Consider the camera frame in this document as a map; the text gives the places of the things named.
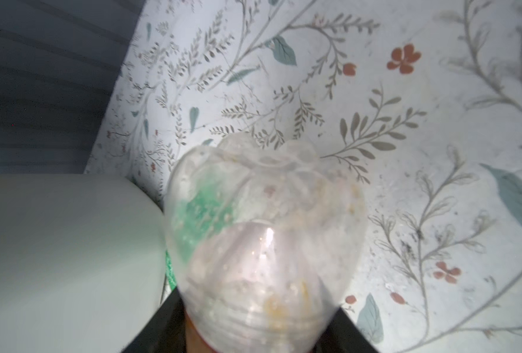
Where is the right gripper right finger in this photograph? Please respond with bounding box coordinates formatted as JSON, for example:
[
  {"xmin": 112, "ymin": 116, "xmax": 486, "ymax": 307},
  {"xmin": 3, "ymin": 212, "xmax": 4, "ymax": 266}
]
[{"xmin": 313, "ymin": 308, "xmax": 378, "ymax": 353}]

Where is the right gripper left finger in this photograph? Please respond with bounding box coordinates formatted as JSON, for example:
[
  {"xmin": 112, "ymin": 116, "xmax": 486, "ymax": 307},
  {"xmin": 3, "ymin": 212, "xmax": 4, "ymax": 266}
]
[{"xmin": 121, "ymin": 288, "xmax": 186, "ymax": 353}]

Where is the orange label clear bottle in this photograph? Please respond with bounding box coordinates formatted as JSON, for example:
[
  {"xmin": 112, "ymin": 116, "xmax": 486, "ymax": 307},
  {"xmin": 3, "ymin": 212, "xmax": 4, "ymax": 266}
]
[{"xmin": 163, "ymin": 133, "xmax": 367, "ymax": 352}]

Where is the white plastic waste bin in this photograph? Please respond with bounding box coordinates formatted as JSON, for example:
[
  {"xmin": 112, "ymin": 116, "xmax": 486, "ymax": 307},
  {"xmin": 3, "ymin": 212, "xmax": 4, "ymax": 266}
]
[{"xmin": 0, "ymin": 174, "xmax": 165, "ymax": 352}]

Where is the green plastic bottle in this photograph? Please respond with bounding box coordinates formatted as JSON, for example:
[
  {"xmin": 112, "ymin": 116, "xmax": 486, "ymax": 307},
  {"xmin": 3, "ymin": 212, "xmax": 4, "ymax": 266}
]
[{"xmin": 165, "ymin": 252, "xmax": 177, "ymax": 291}]

